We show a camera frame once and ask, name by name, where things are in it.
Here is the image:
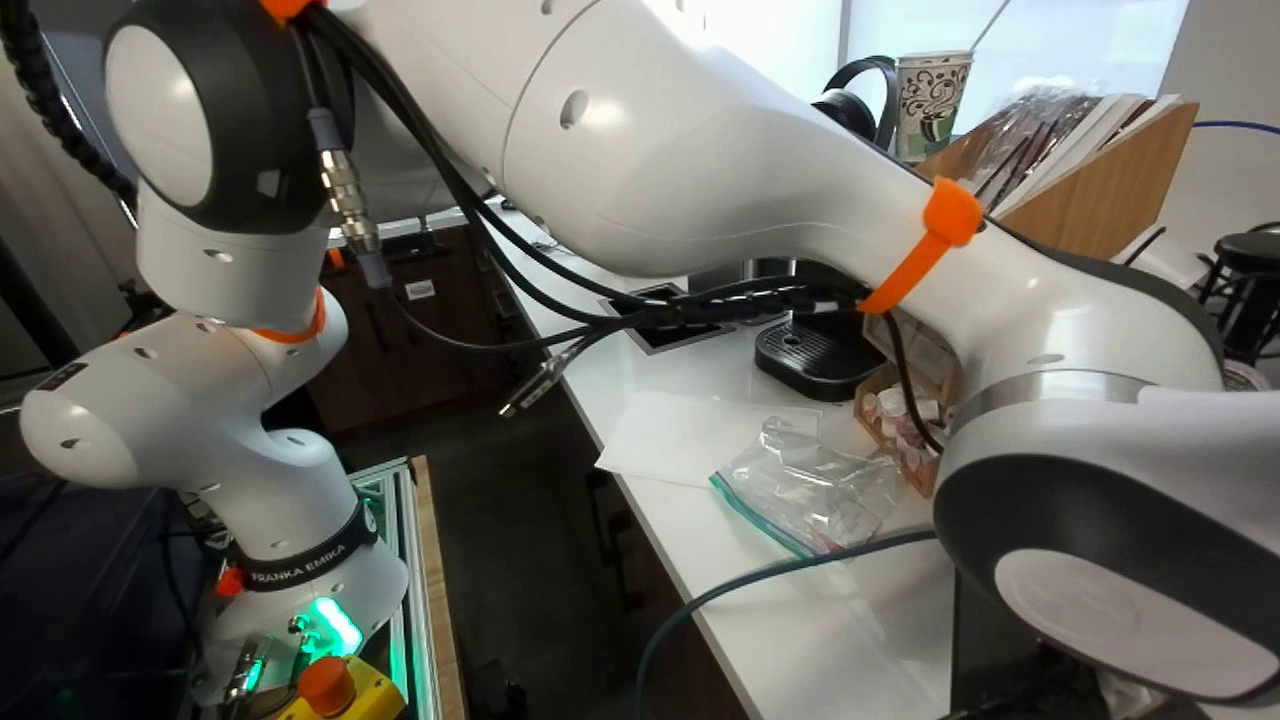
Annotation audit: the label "coffee pod carousel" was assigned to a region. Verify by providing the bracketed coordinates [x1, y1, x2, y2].
[1190, 223, 1280, 366]

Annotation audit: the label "patterned paper cup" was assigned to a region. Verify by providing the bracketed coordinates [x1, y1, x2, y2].
[887, 49, 976, 167]

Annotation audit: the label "wooden condiment organizer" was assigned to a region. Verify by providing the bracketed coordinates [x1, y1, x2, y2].
[916, 88, 1203, 263]

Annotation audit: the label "clear zip bag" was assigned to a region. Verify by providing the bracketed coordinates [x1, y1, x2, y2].
[703, 412, 945, 562]

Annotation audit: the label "clear wrapped snack packets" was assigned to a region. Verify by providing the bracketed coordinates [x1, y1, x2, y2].
[853, 362, 955, 494]

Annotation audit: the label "black silver coffee machine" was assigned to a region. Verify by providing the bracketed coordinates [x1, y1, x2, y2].
[753, 52, 912, 404]

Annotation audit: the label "yellow emergency stop button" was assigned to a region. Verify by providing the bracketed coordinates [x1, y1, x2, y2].
[271, 653, 406, 720]

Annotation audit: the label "green cable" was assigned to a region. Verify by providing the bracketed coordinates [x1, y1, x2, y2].
[630, 522, 945, 720]

